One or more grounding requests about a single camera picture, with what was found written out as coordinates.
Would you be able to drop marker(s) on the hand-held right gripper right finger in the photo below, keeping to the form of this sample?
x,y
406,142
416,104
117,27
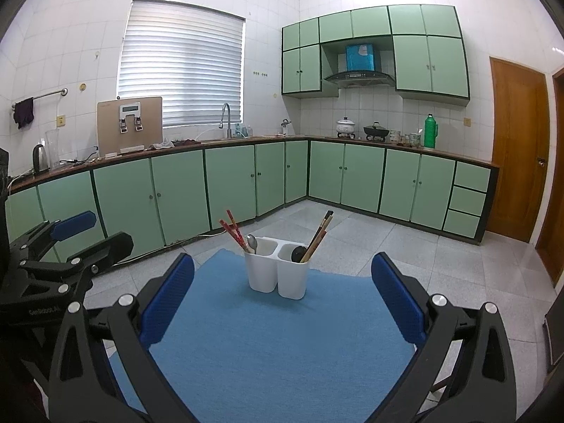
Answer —
x,y
396,295

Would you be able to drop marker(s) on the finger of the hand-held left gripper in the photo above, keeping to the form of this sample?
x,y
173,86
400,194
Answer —
x,y
75,224
105,246

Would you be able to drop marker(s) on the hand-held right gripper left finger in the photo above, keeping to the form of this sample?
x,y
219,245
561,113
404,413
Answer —
x,y
169,299

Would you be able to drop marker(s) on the white plastic utensil holder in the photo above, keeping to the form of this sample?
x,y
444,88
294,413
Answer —
x,y
273,273

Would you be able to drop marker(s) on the steel electric kettle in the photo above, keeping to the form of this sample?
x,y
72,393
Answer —
x,y
40,158

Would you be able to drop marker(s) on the clear glass pitcher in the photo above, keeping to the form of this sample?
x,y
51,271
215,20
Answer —
x,y
53,150

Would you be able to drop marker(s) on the long green base cabinet run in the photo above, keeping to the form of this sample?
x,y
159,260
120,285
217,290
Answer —
x,y
176,194

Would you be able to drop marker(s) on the brown water purifier panel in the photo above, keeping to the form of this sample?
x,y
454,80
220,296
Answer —
x,y
108,132

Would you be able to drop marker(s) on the silver metal spoon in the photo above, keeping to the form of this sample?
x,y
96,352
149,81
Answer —
x,y
251,242

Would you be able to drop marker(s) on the black spoon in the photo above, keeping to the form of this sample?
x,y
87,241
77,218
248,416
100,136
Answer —
x,y
298,253

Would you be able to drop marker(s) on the blue table mat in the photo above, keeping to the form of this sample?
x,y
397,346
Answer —
x,y
273,352

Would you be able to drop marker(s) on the crumpled cloth on counter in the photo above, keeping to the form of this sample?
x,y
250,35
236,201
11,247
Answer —
x,y
172,144

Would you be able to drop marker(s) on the dark hanging cloth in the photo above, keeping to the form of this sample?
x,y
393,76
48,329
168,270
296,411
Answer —
x,y
23,113

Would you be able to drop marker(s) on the green base cabinet with drawers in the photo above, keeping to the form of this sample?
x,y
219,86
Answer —
x,y
361,176

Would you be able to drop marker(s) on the patterned ceramic cup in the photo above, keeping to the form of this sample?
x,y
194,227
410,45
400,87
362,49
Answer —
x,y
415,140

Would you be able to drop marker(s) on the green thermos flask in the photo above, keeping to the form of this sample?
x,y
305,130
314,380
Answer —
x,y
430,134

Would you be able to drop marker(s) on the black wok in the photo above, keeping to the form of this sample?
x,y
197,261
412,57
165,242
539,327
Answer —
x,y
376,131

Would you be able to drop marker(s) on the tall chrome kitchen faucet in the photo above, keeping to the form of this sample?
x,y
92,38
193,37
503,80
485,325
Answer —
x,y
229,125

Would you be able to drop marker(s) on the white lidded pot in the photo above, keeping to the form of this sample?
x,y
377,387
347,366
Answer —
x,y
346,127

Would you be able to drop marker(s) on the clear bottles by sink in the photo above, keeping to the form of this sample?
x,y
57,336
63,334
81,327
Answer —
x,y
243,131

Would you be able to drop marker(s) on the wooden door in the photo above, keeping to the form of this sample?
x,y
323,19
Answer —
x,y
556,185
515,150

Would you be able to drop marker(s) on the white window blind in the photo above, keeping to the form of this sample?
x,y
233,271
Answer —
x,y
185,66

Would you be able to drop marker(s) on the small chrome tap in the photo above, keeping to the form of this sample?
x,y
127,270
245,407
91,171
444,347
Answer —
x,y
285,127

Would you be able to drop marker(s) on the range hood with blue film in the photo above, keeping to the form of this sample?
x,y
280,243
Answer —
x,y
359,78

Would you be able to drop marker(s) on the green cabinet above hood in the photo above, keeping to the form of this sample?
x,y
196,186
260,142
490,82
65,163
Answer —
x,y
352,24

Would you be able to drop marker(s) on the chrome towel rail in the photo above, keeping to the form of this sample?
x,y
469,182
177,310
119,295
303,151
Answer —
x,y
44,96

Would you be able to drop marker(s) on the wide green wall cabinet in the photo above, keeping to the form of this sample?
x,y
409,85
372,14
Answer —
x,y
432,61

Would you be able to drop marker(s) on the narrow green wall cabinet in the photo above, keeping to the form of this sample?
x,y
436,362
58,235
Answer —
x,y
304,66

